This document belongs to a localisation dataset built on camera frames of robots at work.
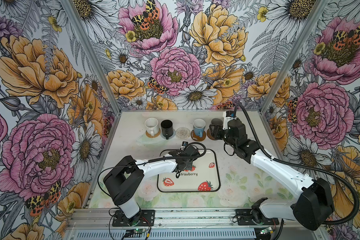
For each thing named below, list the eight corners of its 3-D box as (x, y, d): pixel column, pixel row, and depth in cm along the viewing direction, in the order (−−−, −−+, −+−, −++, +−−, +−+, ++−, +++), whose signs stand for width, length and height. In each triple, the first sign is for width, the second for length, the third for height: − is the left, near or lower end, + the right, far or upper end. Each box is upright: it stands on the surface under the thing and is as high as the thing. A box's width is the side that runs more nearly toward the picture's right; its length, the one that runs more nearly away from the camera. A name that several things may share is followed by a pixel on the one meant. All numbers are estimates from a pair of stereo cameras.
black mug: (161, 141, 105) (159, 132, 98) (162, 128, 113) (161, 119, 105) (172, 141, 105) (171, 132, 98) (173, 128, 113) (172, 119, 105)
